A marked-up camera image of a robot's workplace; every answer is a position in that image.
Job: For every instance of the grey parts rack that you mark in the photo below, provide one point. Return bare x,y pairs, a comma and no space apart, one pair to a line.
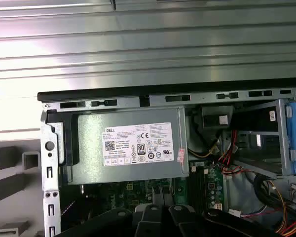
32,197

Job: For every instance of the metal optical drive cage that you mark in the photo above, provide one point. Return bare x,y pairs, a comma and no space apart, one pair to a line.
281,135

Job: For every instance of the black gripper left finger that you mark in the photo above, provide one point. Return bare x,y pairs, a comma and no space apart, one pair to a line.
150,222

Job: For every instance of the metal socket cover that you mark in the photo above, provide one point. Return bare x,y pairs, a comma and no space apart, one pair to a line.
158,197

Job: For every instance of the green motherboard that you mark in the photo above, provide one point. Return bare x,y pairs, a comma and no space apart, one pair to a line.
181,195

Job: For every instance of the black RAM slot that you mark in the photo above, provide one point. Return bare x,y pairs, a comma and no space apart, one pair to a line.
204,190
193,190
199,190

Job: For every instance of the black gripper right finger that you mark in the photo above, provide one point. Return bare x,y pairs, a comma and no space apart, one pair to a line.
182,222

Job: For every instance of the black open PC case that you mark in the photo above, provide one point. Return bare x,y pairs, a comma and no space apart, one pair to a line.
47,133

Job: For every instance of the grey power supply unit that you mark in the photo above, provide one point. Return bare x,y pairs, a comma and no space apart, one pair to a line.
93,148

